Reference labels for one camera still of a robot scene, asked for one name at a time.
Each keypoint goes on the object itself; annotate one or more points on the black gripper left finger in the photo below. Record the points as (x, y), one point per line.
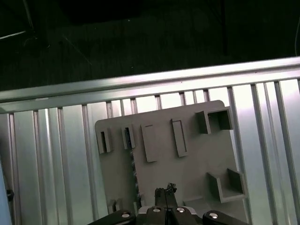
(160, 215)

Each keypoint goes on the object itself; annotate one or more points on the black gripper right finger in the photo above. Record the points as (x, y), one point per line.
(172, 215)

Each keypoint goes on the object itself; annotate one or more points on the grey plastic parts rack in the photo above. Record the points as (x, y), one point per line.
(199, 152)

